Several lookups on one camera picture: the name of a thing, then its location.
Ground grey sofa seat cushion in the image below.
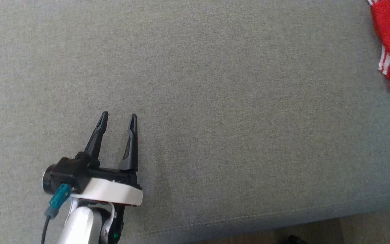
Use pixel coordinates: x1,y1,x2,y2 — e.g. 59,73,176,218
0,0,390,244

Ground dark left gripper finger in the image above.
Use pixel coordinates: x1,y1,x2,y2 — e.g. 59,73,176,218
84,111,109,167
118,113,139,172

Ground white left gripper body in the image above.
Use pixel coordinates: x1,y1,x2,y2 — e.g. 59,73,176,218
69,167,144,207

